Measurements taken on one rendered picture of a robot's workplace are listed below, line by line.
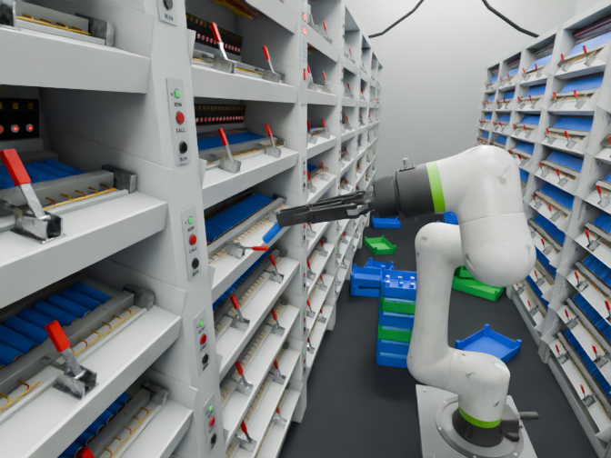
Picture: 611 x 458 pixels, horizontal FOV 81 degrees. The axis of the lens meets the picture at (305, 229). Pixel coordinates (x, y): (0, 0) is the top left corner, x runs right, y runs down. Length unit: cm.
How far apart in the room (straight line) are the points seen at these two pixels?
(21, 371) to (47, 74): 33
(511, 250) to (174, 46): 58
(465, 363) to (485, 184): 72
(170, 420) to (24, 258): 42
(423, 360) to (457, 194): 70
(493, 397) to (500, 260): 69
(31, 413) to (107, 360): 10
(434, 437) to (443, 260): 57
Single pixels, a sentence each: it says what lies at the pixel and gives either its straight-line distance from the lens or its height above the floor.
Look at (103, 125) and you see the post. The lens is 62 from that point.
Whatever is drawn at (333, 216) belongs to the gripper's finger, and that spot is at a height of 108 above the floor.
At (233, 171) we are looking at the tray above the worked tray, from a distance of 78.
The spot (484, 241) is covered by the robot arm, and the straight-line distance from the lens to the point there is 63.
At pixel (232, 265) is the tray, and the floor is 94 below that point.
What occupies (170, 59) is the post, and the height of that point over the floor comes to 133.
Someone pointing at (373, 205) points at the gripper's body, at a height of 110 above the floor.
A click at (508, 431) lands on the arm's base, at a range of 140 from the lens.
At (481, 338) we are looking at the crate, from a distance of 241.
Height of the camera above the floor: 126
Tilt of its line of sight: 18 degrees down
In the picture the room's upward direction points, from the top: straight up
